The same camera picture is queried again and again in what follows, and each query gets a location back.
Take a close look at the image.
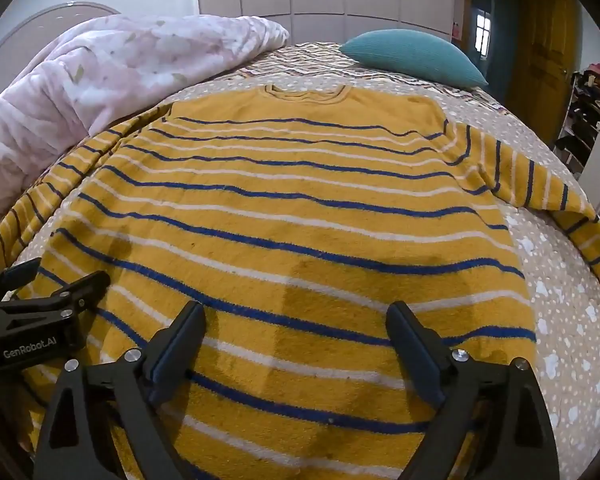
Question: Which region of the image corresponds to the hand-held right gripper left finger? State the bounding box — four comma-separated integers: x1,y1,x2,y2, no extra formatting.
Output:
32,301,207,480

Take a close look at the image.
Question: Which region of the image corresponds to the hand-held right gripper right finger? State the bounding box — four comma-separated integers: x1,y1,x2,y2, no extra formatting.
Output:
385,301,561,480

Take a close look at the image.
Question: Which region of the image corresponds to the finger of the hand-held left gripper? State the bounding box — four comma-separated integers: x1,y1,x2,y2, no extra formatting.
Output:
0,258,42,306
27,270,112,317

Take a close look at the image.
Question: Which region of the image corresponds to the yellow striped sweater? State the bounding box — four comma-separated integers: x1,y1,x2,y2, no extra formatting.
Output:
0,85,600,480

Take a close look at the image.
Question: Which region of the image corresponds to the beige spotted bedspread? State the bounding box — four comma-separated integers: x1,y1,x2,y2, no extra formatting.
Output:
7,42,600,480

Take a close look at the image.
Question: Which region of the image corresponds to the pink floral blanket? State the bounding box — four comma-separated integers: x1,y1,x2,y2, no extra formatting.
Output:
0,14,292,241

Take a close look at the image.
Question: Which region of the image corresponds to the grey arched headboard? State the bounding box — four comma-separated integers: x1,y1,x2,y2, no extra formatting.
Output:
0,2,122,111

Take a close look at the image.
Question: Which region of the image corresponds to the cluttered dark shelf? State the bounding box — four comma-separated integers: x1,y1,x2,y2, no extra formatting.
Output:
554,62,600,177

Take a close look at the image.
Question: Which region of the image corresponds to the teal pillow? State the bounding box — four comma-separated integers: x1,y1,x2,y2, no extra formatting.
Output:
339,30,490,88

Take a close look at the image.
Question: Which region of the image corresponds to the geometric patterned bed sheet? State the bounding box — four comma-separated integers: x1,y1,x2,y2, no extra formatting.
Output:
240,42,508,111

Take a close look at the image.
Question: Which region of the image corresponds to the yellow wooden door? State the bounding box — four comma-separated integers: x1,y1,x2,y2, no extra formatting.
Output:
509,0,582,122

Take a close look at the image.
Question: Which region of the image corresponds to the small bright window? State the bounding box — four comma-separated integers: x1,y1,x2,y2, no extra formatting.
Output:
472,7,494,57

